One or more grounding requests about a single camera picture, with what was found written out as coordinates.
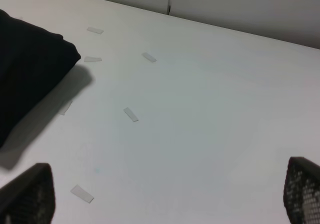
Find black short sleeve t-shirt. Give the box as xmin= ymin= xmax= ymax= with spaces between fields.
xmin=0 ymin=10 xmax=81 ymax=145

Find white tape strip near right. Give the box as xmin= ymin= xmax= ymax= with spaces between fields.
xmin=70 ymin=184 xmax=95 ymax=204

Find white tape strip mid right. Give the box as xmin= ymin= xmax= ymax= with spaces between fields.
xmin=123 ymin=107 xmax=139 ymax=122

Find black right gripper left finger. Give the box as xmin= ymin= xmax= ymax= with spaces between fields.
xmin=0 ymin=163 xmax=56 ymax=224

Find white tape strip far centre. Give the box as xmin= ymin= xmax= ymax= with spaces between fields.
xmin=86 ymin=27 xmax=104 ymax=35

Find white tape strip curled centre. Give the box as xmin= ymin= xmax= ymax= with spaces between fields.
xmin=84 ymin=56 xmax=102 ymax=62

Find white tape strip far right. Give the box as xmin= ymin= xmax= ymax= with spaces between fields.
xmin=142 ymin=52 xmax=157 ymax=63

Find white tape strip upright centre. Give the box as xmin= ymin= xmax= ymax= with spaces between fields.
xmin=58 ymin=100 xmax=73 ymax=116

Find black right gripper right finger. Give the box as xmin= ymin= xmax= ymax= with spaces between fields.
xmin=283 ymin=156 xmax=320 ymax=224

